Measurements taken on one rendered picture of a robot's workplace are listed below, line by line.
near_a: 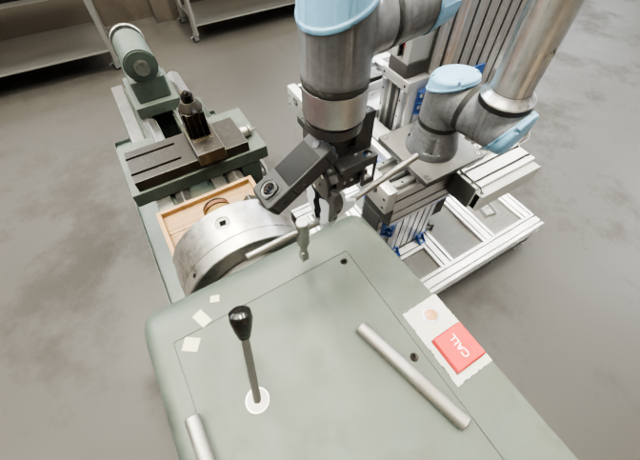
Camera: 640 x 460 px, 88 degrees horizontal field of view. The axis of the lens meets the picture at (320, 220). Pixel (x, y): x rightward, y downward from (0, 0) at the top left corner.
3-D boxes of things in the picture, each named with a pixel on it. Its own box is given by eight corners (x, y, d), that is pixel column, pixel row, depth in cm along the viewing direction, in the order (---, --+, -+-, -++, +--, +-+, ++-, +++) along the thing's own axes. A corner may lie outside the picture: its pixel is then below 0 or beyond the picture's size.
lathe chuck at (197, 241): (309, 266, 99) (295, 204, 73) (212, 322, 92) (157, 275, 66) (295, 244, 104) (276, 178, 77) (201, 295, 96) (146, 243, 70)
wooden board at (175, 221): (288, 236, 114) (287, 230, 111) (186, 287, 103) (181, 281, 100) (251, 182, 129) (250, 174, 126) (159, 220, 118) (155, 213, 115)
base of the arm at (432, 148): (432, 123, 104) (442, 94, 96) (468, 151, 96) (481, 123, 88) (394, 139, 99) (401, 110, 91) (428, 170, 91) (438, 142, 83)
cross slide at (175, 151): (250, 150, 131) (248, 141, 127) (139, 191, 118) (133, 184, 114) (232, 125, 140) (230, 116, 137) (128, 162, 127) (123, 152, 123)
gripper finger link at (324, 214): (358, 225, 56) (362, 187, 48) (330, 241, 54) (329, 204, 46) (348, 212, 57) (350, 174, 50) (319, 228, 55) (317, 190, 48)
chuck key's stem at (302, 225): (302, 265, 61) (299, 230, 51) (296, 256, 62) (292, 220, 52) (311, 259, 61) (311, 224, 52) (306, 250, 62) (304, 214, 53)
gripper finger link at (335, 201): (343, 224, 50) (344, 183, 43) (334, 229, 49) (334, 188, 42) (326, 205, 52) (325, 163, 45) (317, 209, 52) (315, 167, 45)
